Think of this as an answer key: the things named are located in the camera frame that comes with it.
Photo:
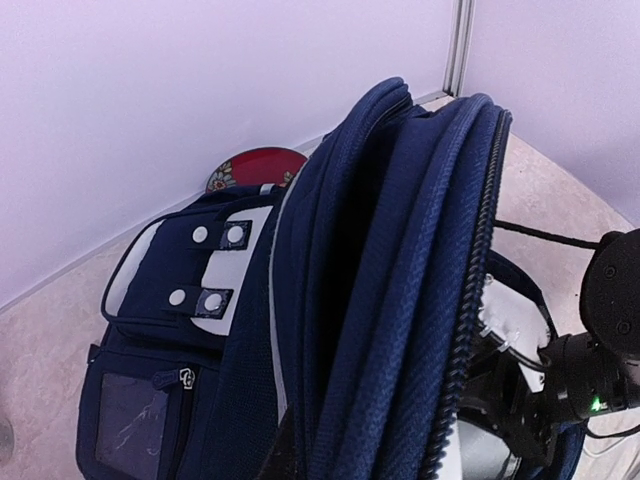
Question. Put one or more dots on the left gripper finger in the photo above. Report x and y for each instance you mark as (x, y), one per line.
(280, 462)

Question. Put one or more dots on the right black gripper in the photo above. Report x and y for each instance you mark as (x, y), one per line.
(497, 398)

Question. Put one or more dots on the navy blue backpack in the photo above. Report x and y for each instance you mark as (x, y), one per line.
(351, 294)

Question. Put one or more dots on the coffee cover white book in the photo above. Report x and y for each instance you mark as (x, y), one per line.
(474, 453)

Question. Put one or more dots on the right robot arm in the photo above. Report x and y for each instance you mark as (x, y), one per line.
(595, 372)

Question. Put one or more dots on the red floral plate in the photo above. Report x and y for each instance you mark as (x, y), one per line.
(263, 165)

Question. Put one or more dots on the right corner aluminium post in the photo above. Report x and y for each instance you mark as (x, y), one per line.
(458, 47)

